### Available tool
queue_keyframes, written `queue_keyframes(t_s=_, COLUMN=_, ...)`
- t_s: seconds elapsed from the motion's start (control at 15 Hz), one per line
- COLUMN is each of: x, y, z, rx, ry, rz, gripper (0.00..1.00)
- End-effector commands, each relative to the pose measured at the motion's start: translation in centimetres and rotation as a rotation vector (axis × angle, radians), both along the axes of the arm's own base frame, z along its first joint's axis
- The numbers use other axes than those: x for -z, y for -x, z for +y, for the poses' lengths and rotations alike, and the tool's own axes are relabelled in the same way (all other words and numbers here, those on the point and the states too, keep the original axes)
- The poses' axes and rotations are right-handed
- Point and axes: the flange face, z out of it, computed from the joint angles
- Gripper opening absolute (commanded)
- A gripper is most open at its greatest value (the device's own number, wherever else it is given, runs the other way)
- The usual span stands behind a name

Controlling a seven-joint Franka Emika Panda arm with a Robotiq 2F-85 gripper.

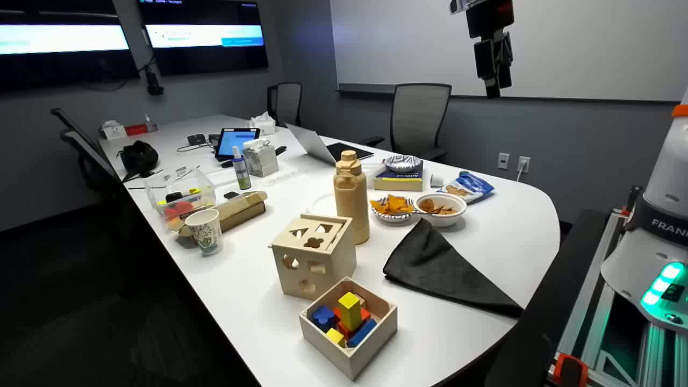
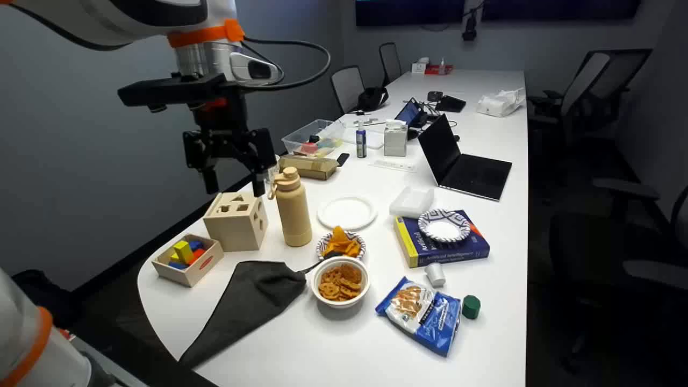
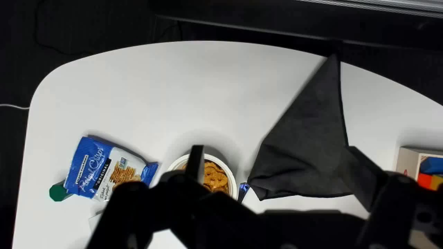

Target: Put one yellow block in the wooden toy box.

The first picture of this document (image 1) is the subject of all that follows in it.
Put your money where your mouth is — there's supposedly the conference camera on mount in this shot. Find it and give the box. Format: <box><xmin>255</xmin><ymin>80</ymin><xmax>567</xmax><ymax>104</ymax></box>
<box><xmin>112</xmin><ymin>0</ymin><xmax>167</xmax><ymax>96</ymax></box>

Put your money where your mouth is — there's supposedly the crumpled white plastic bag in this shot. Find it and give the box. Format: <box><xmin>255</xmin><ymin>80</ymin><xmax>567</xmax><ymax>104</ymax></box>
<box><xmin>249</xmin><ymin>109</ymin><xmax>280</xmax><ymax>135</ymax></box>

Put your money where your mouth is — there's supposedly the wooden shape sorter toy box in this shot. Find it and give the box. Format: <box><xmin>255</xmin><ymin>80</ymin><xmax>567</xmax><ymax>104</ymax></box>
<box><xmin>268</xmin><ymin>213</ymin><xmax>359</xmax><ymax>301</ymax></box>

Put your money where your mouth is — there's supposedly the clear plastic storage container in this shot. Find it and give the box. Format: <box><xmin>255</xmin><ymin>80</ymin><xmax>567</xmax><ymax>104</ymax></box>
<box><xmin>144</xmin><ymin>167</ymin><xmax>218</xmax><ymax>225</ymax></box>

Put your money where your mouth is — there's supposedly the round blue wooden block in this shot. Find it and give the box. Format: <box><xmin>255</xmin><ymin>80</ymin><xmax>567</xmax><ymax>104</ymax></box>
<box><xmin>310</xmin><ymin>304</ymin><xmax>340</xmax><ymax>333</ymax></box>

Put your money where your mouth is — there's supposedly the black camera on stand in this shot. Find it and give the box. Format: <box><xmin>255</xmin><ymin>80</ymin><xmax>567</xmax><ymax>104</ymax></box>
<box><xmin>450</xmin><ymin>0</ymin><xmax>519</xmax><ymax>102</ymax></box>

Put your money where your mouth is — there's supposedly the small white box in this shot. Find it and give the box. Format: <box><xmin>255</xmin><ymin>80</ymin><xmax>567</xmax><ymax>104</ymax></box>
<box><xmin>98</xmin><ymin>119</ymin><xmax>131</xmax><ymax>143</ymax></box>

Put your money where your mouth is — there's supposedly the aluminium robot stand frame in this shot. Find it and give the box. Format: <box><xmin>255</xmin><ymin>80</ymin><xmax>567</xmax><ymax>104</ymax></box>
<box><xmin>546</xmin><ymin>205</ymin><xmax>688</xmax><ymax>387</ymax></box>

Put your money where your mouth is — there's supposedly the brown cardboard box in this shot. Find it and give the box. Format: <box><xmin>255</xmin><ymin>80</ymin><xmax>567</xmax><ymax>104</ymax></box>
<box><xmin>212</xmin><ymin>189</ymin><xmax>272</xmax><ymax>235</ymax></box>

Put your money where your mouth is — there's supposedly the white bowl of brown snacks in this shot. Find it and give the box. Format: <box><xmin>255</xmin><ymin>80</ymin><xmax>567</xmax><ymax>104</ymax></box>
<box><xmin>413</xmin><ymin>189</ymin><xmax>469</xmax><ymax>230</ymax></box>

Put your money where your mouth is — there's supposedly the large yellow wooden block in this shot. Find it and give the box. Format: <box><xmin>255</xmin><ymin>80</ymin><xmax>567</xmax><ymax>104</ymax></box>
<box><xmin>335</xmin><ymin>290</ymin><xmax>365</xmax><ymax>329</ymax></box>

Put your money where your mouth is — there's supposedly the white paper cup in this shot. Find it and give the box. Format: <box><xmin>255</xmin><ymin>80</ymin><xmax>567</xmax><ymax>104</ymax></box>
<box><xmin>183</xmin><ymin>206</ymin><xmax>225</xmax><ymax>259</ymax></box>

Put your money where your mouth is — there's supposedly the black bag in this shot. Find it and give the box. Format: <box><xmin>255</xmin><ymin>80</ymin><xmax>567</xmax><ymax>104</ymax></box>
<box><xmin>117</xmin><ymin>138</ymin><xmax>161</xmax><ymax>180</ymax></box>

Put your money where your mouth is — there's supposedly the blue snack bag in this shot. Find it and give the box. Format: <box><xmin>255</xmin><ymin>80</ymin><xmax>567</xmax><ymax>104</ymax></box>
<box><xmin>446</xmin><ymin>171</ymin><xmax>497</xmax><ymax>206</ymax></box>

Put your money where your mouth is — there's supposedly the black pouch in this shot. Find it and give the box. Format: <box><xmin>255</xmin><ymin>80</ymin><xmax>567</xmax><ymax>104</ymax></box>
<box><xmin>184</xmin><ymin>131</ymin><xmax>222</xmax><ymax>150</ymax></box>

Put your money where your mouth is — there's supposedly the wall mounted display screen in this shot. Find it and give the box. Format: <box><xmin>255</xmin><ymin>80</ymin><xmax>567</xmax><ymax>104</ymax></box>
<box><xmin>0</xmin><ymin>0</ymin><xmax>135</xmax><ymax>93</ymax></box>
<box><xmin>137</xmin><ymin>0</ymin><xmax>272</xmax><ymax>77</ymax></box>

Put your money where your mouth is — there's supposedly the open wooden block tray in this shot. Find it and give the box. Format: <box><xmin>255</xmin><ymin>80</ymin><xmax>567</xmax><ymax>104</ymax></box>
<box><xmin>297</xmin><ymin>276</ymin><xmax>399</xmax><ymax>381</ymax></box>

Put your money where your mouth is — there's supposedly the black mesh office chair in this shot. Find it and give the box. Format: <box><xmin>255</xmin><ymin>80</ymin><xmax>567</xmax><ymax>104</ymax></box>
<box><xmin>265</xmin><ymin>80</ymin><xmax>306</xmax><ymax>130</ymax></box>
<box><xmin>365</xmin><ymin>81</ymin><xmax>453</xmax><ymax>163</ymax></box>
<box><xmin>58</xmin><ymin>127</ymin><xmax>123</xmax><ymax>189</ymax></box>
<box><xmin>49</xmin><ymin>106</ymin><xmax>98</xmax><ymax>149</ymax></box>

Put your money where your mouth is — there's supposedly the tablet with blue screen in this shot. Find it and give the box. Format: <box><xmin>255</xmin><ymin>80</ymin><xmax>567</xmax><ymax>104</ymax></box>
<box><xmin>212</xmin><ymin>124</ymin><xmax>263</xmax><ymax>163</ymax></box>

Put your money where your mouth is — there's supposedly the long blue wooden block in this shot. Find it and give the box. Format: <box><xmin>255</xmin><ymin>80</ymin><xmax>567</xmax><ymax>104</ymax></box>
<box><xmin>346</xmin><ymin>318</ymin><xmax>381</xmax><ymax>351</ymax></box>

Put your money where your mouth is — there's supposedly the patterned white dish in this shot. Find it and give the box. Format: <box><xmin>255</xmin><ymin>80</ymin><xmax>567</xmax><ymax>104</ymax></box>
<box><xmin>382</xmin><ymin>152</ymin><xmax>425</xmax><ymax>177</ymax></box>

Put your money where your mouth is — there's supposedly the white wall whiteboard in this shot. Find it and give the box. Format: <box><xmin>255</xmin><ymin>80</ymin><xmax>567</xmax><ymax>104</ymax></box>
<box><xmin>326</xmin><ymin>0</ymin><xmax>688</xmax><ymax>104</ymax></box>

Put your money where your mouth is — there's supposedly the dark grey cloth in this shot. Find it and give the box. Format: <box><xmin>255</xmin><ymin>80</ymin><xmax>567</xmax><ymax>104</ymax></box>
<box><xmin>381</xmin><ymin>218</ymin><xmax>524</xmax><ymax>320</ymax></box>

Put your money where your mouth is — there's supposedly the tan water bottle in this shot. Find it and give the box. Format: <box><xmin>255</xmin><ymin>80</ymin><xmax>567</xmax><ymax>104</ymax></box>
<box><xmin>331</xmin><ymin>149</ymin><xmax>373</xmax><ymax>247</ymax></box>

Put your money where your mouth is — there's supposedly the white carton box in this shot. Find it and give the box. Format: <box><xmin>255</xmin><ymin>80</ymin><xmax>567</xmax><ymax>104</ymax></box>
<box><xmin>244</xmin><ymin>138</ymin><xmax>281</xmax><ymax>179</ymax></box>

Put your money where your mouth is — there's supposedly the white bowl of orange chips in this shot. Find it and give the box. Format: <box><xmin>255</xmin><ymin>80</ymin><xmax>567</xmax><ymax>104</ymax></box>
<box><xmin>367</xmin><ymin>191</ymin><xmax>420</xmax><ymax>225</ymax></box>

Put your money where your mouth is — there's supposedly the open grey laptop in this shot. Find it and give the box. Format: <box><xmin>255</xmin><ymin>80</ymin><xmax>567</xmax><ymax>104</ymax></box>
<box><xmin>283</xmin><ymin>123</ymin><xmax>377</xmax><ymax>167</ymax></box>

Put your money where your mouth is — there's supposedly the red wooden block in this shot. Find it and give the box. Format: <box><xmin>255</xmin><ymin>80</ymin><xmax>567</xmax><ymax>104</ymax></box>
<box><xmin>333</xmin><ymin>305</ymin><xmax>374</xmax><ymax>340</ymax></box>

